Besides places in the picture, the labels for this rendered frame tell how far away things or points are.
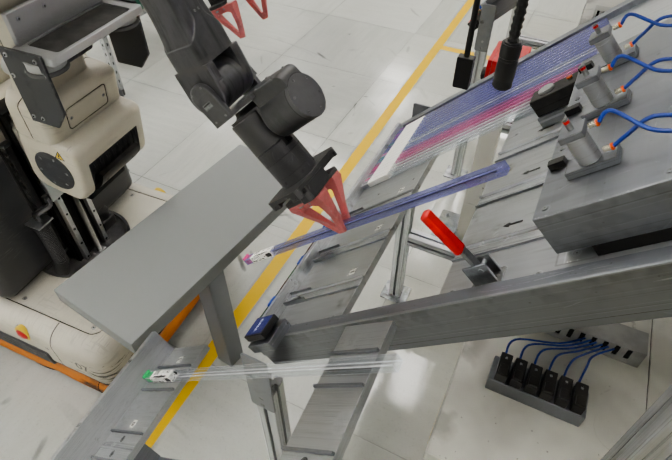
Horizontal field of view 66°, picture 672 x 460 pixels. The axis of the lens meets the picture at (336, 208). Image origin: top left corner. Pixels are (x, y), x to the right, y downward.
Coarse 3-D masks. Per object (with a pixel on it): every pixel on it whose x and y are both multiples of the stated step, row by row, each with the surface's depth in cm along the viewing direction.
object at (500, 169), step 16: (464, 176) 58; (480, 176) 56; (496, 176) 55; (432, 192) 60; (448, 192) 59; (384, 208) 66; (400, 208) 64; (352, 224) 70; (288, 240) 82; (304, 240) 78
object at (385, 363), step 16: (192, 368) 74; (208, 368) 70; (224, 368) 68; (240, 368) 65; (256, 368) 63; (272, 368) 60; (288, 368) 58; (304, 368) 56; (320, 368) 54; (336, 368) 53; (352, 368) 51; (368, 368) 50; (384, 368) 49
